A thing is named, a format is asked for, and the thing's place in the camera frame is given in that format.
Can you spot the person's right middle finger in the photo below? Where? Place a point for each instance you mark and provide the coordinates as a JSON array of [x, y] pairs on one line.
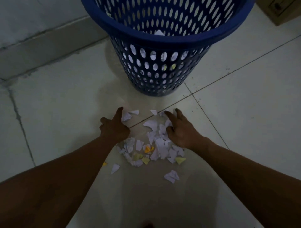
[[180, 113]]

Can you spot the person's left forearm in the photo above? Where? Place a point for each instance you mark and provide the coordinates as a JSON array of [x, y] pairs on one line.
[[58, 183]]

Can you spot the person's right thumb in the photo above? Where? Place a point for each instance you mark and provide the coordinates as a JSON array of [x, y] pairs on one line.
[[170, 130]]

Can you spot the blue perforated plastic basket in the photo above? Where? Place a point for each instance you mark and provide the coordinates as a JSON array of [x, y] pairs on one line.
[[162, 40]]

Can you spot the brown cardboard box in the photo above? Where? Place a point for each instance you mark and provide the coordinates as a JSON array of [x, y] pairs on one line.
[[279, 10]]

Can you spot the pile of torn paper scraps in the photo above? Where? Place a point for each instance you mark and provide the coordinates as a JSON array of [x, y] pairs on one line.
[[160, 145]]

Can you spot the person's right forearm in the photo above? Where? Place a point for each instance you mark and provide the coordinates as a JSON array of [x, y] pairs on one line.
[[254, 183]]

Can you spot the person's left hand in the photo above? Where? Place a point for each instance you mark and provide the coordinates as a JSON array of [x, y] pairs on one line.
[[115, 130]]

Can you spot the person's left thumb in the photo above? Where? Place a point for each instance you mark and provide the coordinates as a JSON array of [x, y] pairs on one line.
[[126, 131]]

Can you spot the person's right hand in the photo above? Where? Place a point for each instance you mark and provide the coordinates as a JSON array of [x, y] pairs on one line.
[[184, 133]]

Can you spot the paper waste heap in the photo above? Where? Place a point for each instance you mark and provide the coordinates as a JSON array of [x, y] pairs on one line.
[[153, 55]]

